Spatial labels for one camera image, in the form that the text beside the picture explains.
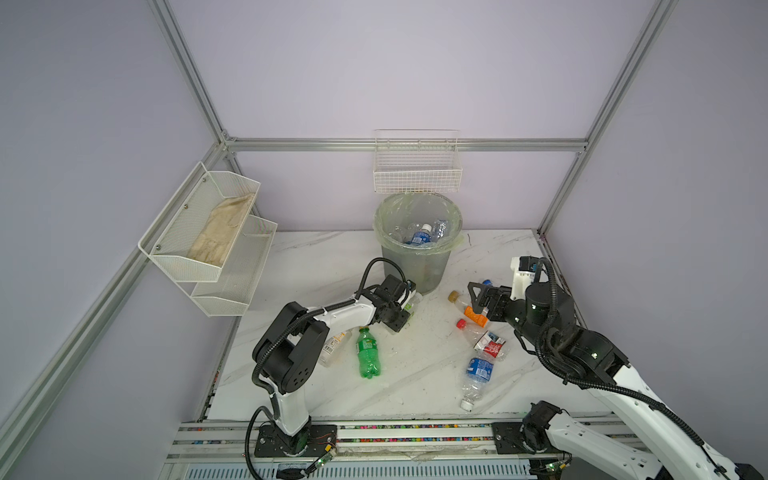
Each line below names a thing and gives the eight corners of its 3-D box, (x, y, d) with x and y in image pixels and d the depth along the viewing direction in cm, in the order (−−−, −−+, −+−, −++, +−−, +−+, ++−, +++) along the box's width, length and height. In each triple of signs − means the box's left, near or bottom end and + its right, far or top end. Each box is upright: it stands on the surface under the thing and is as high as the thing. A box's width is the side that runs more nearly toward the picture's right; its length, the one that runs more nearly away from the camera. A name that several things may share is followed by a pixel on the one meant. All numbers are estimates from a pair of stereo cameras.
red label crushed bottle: (450, 335, 93) (452, 329, 90) (459, 321, 96) (461, 315, 93) (500, 367, 87) (505, 361, 83) (508, 351, 90) (513, 345, 87)
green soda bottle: (362, 380, 85) (360, 374, 81) (355, 334, 94) (354, 327, 90) (382, 376, 85) (381, 369, 81) (373, 331, 95) (372, 323, 90)
